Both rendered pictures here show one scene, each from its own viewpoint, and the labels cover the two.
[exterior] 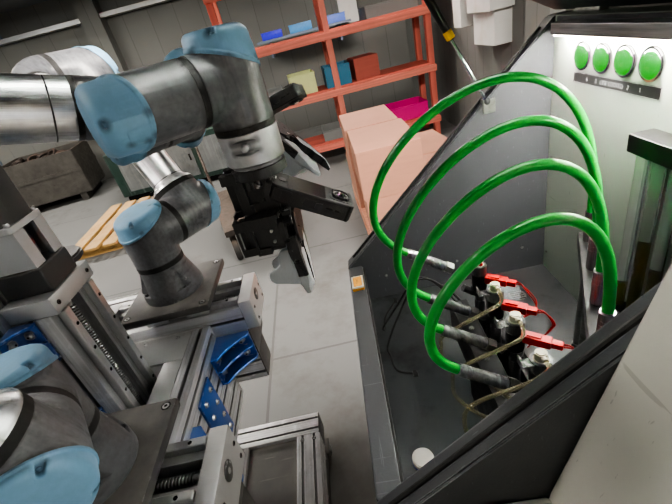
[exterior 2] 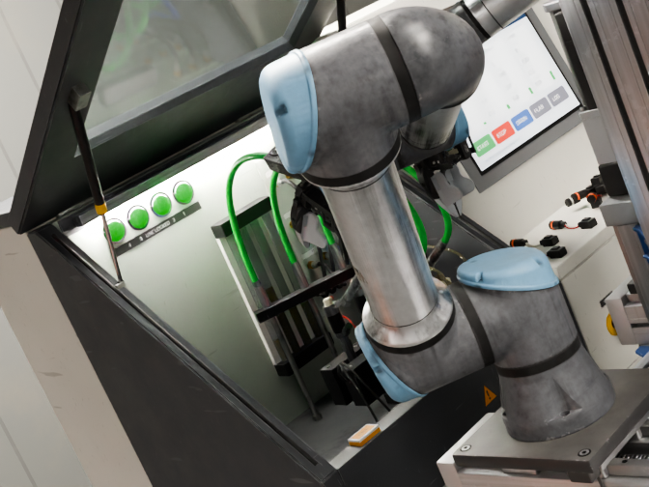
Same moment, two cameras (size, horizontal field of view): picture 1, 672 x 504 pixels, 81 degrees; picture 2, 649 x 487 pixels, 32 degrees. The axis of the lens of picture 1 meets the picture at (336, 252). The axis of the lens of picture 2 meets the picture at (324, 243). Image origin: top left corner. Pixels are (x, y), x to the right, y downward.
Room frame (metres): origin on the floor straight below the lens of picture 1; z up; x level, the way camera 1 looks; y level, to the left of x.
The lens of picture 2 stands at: (2.01, 1.34, 1.70)
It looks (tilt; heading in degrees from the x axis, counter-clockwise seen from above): 13 degrees down; 227
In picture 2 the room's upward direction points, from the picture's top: 24 degrees counter-clockwise
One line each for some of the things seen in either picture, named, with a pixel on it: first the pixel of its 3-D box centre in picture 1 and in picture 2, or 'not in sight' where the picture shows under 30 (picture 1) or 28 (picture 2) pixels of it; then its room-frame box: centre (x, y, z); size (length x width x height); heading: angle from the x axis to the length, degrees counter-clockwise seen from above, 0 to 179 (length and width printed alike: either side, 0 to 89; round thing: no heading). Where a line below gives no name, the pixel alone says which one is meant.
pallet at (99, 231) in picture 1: (131, 222); not in sight; (4.49, 2.24, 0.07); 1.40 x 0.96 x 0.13; 179
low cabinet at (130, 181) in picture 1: (189, 149); not in sight; (6.34, 1.79, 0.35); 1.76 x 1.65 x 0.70; 88
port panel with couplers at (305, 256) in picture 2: not in sight; (307, 214); (0.33, -0.49, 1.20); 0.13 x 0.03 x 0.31; 175
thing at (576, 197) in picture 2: not in sight; (607, 180); (-0.12, -0.04, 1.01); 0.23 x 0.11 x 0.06; 175
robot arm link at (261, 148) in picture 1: (252, 147); not in sight; (0.50, 0.07, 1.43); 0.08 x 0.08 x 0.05
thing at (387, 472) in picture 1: (374, 371); (461, 410); (0.62, -0.02, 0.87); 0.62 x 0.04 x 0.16; 175
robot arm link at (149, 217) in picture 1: (148, 232); (511, 302); (0.91, 0.43, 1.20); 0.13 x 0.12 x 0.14; 139
